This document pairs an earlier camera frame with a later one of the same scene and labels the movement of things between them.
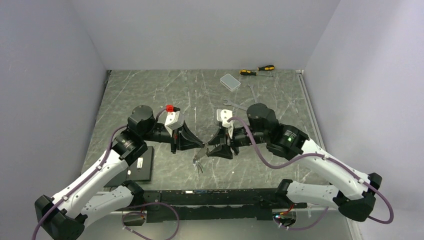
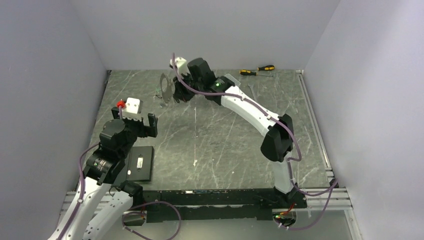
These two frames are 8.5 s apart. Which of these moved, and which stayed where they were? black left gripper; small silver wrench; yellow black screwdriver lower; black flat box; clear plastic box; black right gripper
Moved: black left gripper; black right gripper
Stayed: yellow black screwdriver lower; black flat box; small silver wrench; clear plastic box
